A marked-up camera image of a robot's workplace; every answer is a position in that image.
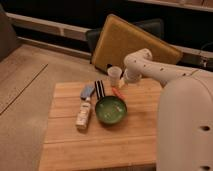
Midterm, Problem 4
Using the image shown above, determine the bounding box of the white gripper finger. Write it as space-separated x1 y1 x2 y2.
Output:
119 78 125 88

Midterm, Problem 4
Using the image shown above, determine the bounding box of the orange pepper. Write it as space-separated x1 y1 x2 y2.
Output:
112 87 125 100

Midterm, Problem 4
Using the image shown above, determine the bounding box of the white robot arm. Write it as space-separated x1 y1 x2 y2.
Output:
124 49 213 171

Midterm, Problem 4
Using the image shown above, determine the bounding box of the translucent plastic cup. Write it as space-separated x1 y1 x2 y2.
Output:
107 66 122 87

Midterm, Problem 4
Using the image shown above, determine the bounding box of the green bowl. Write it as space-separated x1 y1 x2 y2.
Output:
95 96 127 125

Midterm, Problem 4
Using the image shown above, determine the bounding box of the blue cloth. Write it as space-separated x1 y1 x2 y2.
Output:
80 85 95 99

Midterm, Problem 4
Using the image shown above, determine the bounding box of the white plastic bottle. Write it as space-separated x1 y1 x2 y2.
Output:
76 97 91 130

